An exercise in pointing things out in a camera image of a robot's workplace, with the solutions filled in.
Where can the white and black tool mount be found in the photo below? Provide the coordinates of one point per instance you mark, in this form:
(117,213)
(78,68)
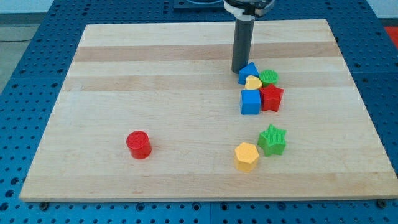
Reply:
(247,10)

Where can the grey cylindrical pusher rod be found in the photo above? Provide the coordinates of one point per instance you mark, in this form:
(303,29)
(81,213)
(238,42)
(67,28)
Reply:
(242,43)

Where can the green cylinder block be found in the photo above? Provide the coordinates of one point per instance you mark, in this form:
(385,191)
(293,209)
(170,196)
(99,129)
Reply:
(268,77)

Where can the yellow heart block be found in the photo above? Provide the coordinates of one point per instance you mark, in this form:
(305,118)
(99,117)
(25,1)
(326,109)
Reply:
(252,83)

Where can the blue cube block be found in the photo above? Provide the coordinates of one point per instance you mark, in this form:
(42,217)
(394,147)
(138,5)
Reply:
(250,102)

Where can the red star block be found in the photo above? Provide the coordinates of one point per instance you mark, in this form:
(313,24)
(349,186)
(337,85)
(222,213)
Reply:
(271,97)

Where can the green star block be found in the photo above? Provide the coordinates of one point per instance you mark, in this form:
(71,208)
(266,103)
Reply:
(272,141)

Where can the yellow hexagon block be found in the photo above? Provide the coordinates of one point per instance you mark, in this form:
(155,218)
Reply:
(245,157)

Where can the wooden board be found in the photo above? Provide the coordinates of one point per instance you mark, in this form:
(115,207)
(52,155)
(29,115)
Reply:
(174,82)

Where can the red cylinder block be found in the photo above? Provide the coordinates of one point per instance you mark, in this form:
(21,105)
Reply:
(139,145)

